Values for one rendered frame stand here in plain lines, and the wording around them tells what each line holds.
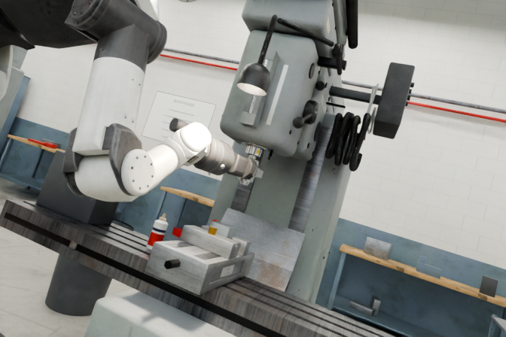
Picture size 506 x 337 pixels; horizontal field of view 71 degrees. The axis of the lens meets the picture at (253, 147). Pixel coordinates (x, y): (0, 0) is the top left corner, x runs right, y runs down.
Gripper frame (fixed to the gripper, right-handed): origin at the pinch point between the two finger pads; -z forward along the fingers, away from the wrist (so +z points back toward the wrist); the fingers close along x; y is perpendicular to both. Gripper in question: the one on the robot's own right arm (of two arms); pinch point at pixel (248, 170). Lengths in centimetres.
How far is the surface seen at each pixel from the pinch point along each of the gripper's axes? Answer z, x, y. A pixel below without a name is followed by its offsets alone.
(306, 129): -13.5, -5.4, -18.2
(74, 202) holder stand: 24, 46, 26
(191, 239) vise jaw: 10.0, 2.1, 22.3
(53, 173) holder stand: 29, 56, 20
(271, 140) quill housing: 5.1, -9.5, -8.6
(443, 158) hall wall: -427, 74, -119
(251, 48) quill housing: 11.6, 2.5, -32.3
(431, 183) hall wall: -425, 80, -82
